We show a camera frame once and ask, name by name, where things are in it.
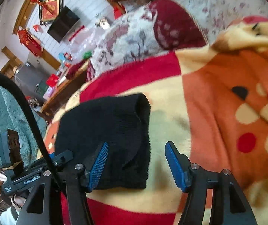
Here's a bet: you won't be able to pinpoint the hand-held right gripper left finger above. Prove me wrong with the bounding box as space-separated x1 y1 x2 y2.
16 142 109 225

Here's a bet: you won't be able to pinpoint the floral white maroon pillow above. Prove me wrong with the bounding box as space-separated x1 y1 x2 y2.
87 0 207 81

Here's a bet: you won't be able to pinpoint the wooden bed footboard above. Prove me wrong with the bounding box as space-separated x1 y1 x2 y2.
41 60 90 123

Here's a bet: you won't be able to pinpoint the black wall television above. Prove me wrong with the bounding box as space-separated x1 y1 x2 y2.
47 6 81 44

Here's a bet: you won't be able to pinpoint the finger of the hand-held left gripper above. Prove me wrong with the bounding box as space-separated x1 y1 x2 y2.
48 149 74 168

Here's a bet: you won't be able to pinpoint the pale floral bed sheet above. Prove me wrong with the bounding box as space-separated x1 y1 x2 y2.
122 0 268 45

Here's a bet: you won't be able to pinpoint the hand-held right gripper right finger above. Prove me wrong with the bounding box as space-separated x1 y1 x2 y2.
165 141 257 225

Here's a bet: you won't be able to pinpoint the black pants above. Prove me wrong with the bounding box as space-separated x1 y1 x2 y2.
54 93 151 190

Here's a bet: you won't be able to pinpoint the red gift box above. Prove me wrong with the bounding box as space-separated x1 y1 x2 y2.
45 74 60 88

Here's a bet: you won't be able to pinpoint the colourful toy figures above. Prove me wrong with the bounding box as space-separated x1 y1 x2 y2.
58 51 73 68

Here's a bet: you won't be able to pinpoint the black braided cable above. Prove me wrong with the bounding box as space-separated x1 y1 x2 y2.
0 67 63 189

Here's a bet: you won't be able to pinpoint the teal fleece cloth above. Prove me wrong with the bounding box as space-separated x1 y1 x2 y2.
0 84 48 166

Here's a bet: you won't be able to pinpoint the clear plastic bag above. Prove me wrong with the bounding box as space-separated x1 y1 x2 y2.
68 25 112 62

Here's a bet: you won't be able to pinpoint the red hanging wall decoration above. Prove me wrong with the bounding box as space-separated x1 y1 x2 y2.
17 29 43 57

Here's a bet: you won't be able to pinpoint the red yellow orange printed blanket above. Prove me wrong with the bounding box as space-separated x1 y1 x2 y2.
37 15 268 225

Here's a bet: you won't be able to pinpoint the framed red diamond decoration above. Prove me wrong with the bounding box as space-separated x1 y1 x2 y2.
38 0 64 27

